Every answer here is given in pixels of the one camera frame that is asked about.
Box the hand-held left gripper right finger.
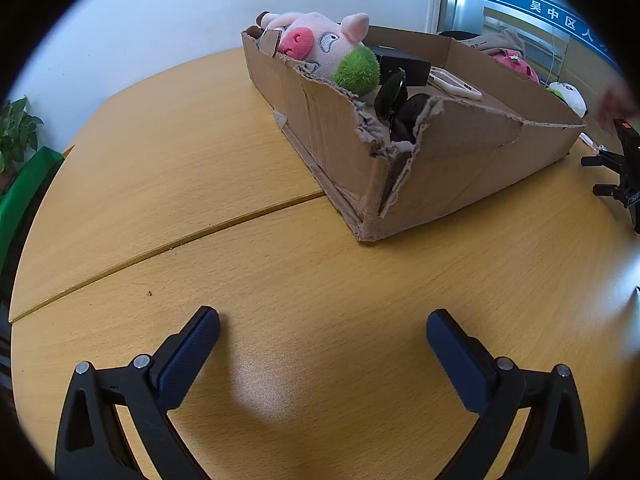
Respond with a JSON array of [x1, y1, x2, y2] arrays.
[[426, 309, 590, 480]]

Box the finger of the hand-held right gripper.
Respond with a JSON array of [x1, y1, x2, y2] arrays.
[[593, 184, 630, 202], [581, 150, 625, 171]]

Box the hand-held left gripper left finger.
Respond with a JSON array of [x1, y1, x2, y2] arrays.
[[55, 306, 221, 480]]

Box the torn cardboard box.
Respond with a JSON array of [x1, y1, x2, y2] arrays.
[[241, 24, 587, 244]]

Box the person's right hand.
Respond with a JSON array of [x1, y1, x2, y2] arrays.
[[597, 85, 639, 127]]

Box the white panda plush toy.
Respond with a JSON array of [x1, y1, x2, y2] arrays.
[[546, 81, 589, 118]]

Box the beige printed cloth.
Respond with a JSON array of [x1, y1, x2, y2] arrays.
[[440, 29, 526, 56]]

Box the white phone case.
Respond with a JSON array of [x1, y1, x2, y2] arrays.
[[429, 66, 483, 101]]

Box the black sunglasses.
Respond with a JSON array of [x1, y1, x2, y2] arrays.
[[374, 67, 436, 143]]

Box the black printed product box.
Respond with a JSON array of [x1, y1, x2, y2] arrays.
[[367, 46, 432, 87]]

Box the green chair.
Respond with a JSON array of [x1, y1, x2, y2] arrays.
[[0, 146, 66, 261]]

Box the green potted plant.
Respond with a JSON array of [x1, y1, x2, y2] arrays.
[[0, 96, 45, 173]]

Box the pink pig plush toy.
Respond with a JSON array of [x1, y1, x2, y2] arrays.
[[254, 11, 382, 96]]

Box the blue wall sign band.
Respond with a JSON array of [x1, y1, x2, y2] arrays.
[[457, 0, 621, 68]]

